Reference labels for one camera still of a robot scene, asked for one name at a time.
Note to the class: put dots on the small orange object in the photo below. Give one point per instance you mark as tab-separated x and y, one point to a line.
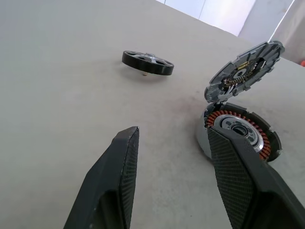
302	62

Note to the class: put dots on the silver motor housing copper windings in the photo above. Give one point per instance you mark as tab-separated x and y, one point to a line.
228	120

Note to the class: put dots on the black silver spoked rotor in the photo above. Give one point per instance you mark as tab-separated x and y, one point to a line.
133	60

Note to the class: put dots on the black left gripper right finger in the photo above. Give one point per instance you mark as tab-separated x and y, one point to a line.
250	190

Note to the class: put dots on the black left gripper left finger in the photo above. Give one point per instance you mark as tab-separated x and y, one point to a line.
112	181

